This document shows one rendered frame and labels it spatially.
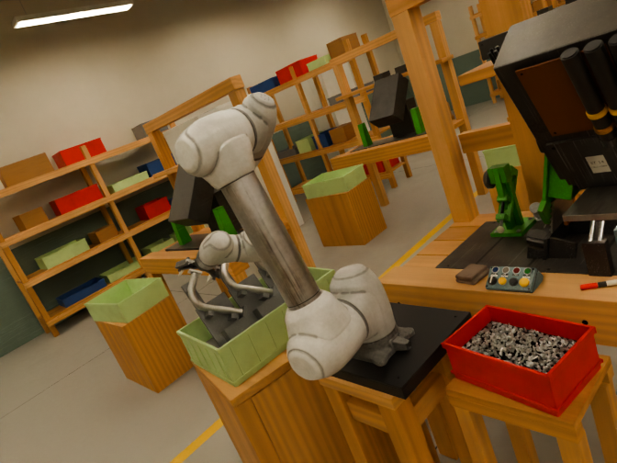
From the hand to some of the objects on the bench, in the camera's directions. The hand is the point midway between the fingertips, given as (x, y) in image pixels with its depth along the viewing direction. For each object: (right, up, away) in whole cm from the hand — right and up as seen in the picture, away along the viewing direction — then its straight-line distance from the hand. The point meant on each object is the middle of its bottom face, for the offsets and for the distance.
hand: (195, 275), depth 196 cm
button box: (+115, -2, -47) cm, 124 cm away
